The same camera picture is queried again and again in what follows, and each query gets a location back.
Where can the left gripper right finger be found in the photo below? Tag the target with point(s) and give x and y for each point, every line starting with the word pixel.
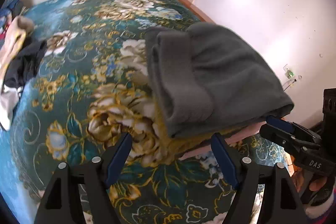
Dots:
pixel 280 203

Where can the grey fleece sweatshirt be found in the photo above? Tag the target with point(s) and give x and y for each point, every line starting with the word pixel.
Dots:
pixel 208 79

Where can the pink sleeved right forearm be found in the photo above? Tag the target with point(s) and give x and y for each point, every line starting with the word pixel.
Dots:
pixel 320 211

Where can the gloved right hand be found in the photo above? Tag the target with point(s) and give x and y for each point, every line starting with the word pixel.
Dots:
pixel 315 198

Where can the blue floral bed blanket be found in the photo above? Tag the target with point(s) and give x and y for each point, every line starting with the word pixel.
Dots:
pixel 92 86

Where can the navy and white garment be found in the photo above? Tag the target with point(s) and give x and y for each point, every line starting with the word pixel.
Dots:
pixel 22 68

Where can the pink fleece garment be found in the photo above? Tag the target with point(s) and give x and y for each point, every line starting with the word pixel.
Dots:
pixel 16 34

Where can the wall power socket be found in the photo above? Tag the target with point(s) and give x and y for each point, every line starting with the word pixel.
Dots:
pixel 289 73

